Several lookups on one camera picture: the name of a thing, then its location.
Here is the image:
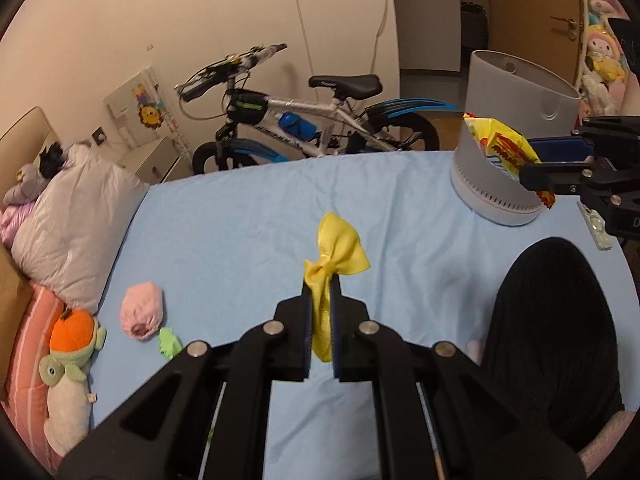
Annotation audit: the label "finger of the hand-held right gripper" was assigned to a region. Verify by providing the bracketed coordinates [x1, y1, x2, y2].
[518, 159, 619, 195]
[529, 135, 596, 164]

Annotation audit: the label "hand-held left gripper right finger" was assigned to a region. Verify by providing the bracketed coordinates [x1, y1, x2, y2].
[330, 277, 586, 480]

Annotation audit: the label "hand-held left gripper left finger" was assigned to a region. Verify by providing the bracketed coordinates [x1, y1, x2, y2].
[57, 280, 313, 480]

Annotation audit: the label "yellow snack packet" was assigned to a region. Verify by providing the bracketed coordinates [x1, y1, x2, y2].
[462, 112, 557, 210]

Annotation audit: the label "white plastic waste bin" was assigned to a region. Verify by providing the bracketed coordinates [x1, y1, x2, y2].
[449, 50, 584, 226]

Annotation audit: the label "yellow ribbon bow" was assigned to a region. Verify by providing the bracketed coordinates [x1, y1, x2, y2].
[304, 212, 371, 364]

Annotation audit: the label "white remote control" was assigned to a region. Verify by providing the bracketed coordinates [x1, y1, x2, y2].
[581, 207, 615, 251]

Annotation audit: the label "plush dolls by door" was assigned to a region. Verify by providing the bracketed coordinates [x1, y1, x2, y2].
[580, 0, 632, 117]

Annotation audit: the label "blue bed sheet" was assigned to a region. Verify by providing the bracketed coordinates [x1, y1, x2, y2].
[87, 149, 632, 480]

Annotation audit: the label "small green toy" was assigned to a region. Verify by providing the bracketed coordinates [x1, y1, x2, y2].
[157, 326, 184, 360]

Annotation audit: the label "wooden room door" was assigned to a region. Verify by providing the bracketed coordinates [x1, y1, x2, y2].
[487, 0, 586, 92]

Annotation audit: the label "black hanging garment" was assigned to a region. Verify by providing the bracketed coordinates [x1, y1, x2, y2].
[459, 2, 490, 54]

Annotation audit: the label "pink rolled sock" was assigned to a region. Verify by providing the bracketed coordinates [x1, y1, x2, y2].
[119, 282, 165, 343]

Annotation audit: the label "white standing air conditioner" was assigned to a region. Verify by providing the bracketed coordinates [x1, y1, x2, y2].
[389, 0, 464, 74]

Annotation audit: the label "white and blue bicycle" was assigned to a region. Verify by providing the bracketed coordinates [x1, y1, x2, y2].
[175, 44, 461, 177]

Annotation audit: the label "white nightstand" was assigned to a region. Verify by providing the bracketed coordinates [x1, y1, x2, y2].
[117, 136, 194, 186]

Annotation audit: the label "turtle plush orange shell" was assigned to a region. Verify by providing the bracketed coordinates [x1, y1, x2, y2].
[39, 308, 108, 387]

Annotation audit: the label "white seal plush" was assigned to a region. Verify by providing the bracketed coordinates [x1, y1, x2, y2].
[42, 367, 99, 457]

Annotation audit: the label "grey pillow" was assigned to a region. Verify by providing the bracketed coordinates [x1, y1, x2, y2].
[10, 144, 151, 314]

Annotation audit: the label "pink striped pillow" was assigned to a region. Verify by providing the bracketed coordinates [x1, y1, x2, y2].
[4, 282, 69, 476]

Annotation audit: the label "white lion print board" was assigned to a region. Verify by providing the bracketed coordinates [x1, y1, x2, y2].
[103, 66, 189, 154]

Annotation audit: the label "black cloth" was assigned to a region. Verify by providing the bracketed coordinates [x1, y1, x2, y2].
[36, 142, 69, 179]

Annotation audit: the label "pink purple jacket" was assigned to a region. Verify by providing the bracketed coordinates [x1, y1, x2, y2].
[0, 200, 39, 249]

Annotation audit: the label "grey plush toy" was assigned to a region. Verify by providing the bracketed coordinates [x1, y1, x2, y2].
[2, 162, 46, 206]

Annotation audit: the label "beige bed headboard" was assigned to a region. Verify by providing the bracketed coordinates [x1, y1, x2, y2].
[0, 106, 55, 201]

